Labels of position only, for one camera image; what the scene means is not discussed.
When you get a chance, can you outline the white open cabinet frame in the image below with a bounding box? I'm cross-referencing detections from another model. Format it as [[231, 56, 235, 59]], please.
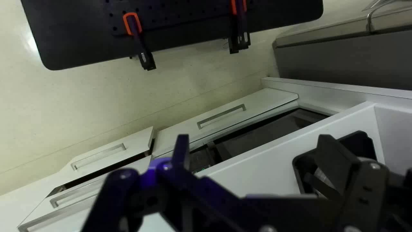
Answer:
[[140, 76, 412, 232]]

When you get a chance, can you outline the gray cabinet unit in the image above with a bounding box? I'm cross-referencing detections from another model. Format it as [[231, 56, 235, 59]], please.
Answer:
[[272, 8, 412, 92]]

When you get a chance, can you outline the black clamp with orange grips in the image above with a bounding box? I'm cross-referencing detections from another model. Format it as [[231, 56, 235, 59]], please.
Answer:
[[226, 0, 252, 56]]

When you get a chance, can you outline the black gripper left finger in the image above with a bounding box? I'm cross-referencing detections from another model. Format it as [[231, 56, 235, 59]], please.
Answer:
[[81, 134, 275, 232]]

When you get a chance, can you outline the wide white drawer front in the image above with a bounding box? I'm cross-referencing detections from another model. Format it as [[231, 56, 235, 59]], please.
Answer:
[[151, 88, 299, 159]]

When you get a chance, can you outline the black pegboard panel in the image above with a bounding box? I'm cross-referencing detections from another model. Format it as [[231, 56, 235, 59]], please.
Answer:
[[19, 0, 324, 71]]

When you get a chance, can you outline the short white drawer front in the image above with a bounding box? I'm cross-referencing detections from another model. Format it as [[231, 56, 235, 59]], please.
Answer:
[[46, 125, 155, 197]]

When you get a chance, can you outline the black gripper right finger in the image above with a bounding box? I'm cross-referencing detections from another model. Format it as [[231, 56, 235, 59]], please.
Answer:
[[292, 130, 412, 232]]

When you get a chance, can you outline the black clamp with orange loop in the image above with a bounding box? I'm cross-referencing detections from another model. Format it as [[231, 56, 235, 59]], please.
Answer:
[[120, 12, 157, 72]]

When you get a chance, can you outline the metal bar handle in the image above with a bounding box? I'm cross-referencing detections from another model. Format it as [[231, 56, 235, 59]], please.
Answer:
[[364, 0, 412, 34]]

